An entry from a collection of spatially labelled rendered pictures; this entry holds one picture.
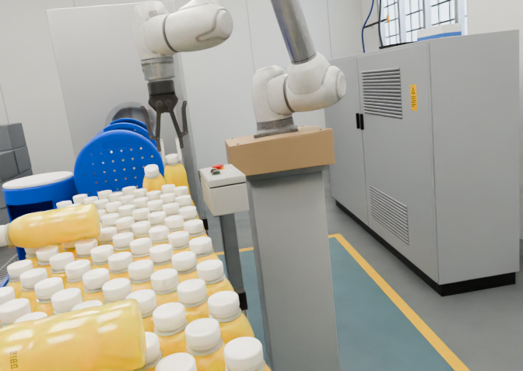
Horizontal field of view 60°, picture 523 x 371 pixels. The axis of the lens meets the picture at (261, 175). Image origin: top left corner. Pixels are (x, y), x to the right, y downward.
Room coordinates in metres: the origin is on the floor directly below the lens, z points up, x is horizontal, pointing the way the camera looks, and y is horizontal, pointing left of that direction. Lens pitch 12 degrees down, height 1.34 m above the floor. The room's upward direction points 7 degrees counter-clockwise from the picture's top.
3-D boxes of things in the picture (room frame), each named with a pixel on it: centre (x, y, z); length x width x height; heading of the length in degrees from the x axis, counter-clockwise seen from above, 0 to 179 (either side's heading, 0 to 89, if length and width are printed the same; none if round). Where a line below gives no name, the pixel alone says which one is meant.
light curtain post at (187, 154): (2.94, 0.46, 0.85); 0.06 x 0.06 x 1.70; 13
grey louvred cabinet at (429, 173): (3.51, -1.05, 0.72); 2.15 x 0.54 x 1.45; 6
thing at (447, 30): (2.72, -1.11, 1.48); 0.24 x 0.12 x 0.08; 14
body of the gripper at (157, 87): (1.33, 0.25, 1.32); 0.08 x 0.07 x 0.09; 103
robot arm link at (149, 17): (1.33, 0.24, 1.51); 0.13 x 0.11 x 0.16; 62
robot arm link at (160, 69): (1.33, 0.25, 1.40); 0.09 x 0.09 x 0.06
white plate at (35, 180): (1.95, 0.96, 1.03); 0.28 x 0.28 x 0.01
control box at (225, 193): (1.28, 0.11, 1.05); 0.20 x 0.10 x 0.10; 13
